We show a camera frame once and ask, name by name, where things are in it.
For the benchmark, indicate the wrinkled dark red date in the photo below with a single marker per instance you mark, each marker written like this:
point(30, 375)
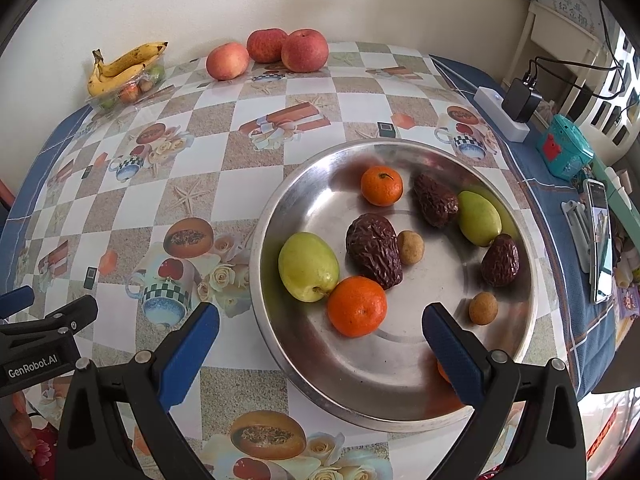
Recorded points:
point(435, 200)
point(500, 260)

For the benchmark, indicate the dark red apple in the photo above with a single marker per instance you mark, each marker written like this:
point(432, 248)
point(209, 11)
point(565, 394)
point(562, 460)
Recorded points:
point(267, 45)

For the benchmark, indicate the smartphone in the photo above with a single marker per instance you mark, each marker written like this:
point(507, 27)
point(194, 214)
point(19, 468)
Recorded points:
point(600, 240)

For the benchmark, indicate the white power strip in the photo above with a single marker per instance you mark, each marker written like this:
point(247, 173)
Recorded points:
point(492, 105)

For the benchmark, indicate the brown longan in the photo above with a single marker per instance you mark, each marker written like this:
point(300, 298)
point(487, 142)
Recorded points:
point(410, 247)
point(482, 308)

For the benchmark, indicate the orange mandarin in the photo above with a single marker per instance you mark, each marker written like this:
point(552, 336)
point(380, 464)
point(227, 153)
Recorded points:
point(382, 186)
point(357, 306)
point(442, 371)

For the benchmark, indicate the white plastic holder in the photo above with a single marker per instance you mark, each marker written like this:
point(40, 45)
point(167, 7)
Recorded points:
point(577, 230)

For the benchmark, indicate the dark brown avocado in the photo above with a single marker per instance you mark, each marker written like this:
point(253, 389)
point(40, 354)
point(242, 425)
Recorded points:
point(374, 250)

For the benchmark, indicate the round metal plate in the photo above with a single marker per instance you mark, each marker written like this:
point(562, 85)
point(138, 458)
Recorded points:
point(400, 352)

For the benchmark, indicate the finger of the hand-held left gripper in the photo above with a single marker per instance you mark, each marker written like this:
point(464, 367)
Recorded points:
point(65, 320)
point(15, 301)

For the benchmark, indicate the checkered printed tablecloth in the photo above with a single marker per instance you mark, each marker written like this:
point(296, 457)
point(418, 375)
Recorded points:
point(225, 160)

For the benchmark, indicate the large red apple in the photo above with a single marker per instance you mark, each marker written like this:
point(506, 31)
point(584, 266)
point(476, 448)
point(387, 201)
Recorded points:
point(305, 50)

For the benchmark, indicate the small green jujube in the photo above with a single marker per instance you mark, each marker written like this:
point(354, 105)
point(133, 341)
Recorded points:
point(157, 74)
point(107, 104)

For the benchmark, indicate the black charger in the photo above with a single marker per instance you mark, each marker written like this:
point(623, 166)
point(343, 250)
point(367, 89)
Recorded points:
point(520, 100)

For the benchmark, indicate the clear plastic container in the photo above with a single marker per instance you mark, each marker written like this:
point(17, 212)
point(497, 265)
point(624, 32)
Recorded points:
point(135, 102)

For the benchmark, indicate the pale red apple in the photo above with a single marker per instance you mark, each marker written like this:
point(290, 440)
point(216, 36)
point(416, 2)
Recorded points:
point(227, 61)

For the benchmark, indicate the teal box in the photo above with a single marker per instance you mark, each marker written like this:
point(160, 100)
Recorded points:
point(562, 150)

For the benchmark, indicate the green apple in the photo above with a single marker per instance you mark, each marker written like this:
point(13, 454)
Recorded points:
point(307, 266)

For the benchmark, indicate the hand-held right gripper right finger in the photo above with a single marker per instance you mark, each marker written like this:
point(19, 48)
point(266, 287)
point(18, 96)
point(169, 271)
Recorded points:
point(450, 355)

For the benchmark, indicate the large green jujube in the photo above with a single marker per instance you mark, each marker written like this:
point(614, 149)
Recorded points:
point(479, 217)

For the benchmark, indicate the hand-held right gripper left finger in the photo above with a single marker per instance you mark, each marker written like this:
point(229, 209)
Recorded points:
point(190, 355)

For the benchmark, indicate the yellow banana bunch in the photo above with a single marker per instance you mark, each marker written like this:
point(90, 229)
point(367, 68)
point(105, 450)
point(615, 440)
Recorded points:
point(107, 82)

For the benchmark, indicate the brown walnut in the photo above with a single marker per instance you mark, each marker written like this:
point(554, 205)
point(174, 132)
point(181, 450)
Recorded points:
point(146, 84)

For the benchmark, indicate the small mandarin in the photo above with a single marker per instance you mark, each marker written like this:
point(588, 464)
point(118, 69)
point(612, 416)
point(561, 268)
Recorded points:
point(129, 92)

